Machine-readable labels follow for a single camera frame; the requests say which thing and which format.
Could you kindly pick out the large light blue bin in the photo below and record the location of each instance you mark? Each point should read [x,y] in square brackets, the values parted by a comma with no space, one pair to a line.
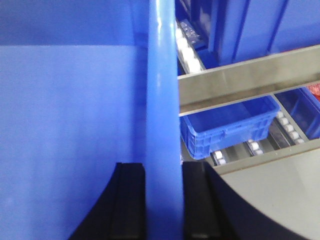
[85,84]

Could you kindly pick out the lower right dark blue bin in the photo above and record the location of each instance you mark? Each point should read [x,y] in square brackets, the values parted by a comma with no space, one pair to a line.
[304,108]

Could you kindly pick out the red item in bin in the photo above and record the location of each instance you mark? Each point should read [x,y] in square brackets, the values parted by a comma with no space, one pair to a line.
[315,90]

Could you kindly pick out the roller track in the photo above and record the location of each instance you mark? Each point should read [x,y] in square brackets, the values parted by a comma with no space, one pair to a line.
[186,53]
[285,132]

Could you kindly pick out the upper right dark blue bin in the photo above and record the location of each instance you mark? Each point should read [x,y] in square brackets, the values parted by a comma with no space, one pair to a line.
[224,32]

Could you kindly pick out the stainless steel shelf front beam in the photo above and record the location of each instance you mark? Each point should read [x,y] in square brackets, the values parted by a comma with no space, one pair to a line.
[249,79]

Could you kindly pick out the dark blue bin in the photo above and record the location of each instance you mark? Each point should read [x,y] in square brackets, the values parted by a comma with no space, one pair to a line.
[304,108]
[224,32]

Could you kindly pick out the small blue crate below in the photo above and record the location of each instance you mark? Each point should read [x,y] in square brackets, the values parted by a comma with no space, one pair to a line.
[219,128]

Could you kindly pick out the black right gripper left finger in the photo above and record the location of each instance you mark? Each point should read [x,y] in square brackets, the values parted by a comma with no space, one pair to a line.
[120,211]

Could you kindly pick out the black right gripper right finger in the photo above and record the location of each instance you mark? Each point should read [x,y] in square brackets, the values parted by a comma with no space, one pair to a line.
[214,211]

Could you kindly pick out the lower right roller track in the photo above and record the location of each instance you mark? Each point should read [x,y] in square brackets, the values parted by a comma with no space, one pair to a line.
[285,132]

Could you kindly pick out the upper right roller track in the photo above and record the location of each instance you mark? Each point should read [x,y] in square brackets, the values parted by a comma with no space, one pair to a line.
[186,53]

